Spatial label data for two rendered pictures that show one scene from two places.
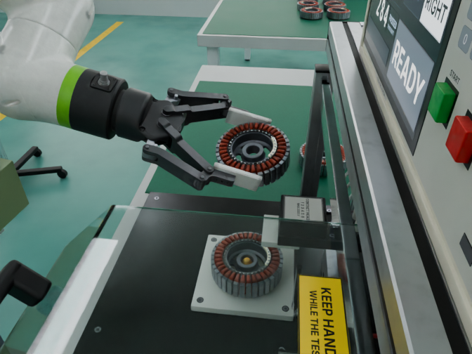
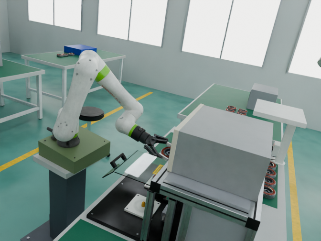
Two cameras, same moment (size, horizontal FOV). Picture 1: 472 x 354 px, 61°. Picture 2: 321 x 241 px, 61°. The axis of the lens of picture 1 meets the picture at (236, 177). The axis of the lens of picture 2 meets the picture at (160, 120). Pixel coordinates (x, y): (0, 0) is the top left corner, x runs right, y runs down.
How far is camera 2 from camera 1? 1.10 m
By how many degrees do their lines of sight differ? 18
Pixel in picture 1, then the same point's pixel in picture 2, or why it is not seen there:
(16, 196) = (107, 151)
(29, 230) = (90, 172)
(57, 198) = (103, 163)
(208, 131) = not seen: hidden behind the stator
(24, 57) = (126, 120)
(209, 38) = (182, 116)
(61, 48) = (133, 119)
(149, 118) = (147, 139)
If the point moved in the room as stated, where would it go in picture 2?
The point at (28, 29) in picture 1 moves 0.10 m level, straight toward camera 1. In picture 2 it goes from (128, 115) to (130, 121)
